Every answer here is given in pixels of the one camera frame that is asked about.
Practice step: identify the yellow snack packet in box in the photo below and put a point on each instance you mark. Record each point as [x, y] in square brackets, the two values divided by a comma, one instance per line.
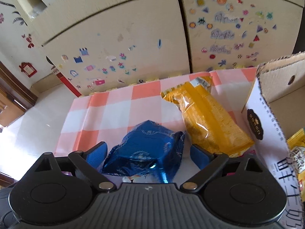
[296, 146]

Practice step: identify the dark blue foil snack bag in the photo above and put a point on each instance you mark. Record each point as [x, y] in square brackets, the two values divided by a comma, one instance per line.
[148, 149]

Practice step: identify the wooden door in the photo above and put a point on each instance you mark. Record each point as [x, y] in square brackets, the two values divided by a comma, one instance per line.
[15, 98]

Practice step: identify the orange white checkered tablecloth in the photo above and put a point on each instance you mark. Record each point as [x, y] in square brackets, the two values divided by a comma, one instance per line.
[110, 115]

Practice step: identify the beige cabinet with stickers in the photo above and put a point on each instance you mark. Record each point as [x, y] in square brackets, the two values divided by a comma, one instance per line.
[98, 45]

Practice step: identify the cardboard box with white flap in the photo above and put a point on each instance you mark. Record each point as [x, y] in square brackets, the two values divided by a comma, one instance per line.
[274, 111]

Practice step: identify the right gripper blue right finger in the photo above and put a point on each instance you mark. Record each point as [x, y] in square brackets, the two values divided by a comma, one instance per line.
[200, 157]

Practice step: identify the long yellow snack bag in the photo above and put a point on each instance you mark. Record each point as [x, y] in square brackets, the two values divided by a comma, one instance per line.
[207, 122]

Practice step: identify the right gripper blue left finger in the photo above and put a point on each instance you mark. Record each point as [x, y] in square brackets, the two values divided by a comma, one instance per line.
[96, 155]

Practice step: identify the red box on floor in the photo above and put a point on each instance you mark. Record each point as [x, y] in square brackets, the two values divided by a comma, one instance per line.
[65, 81]

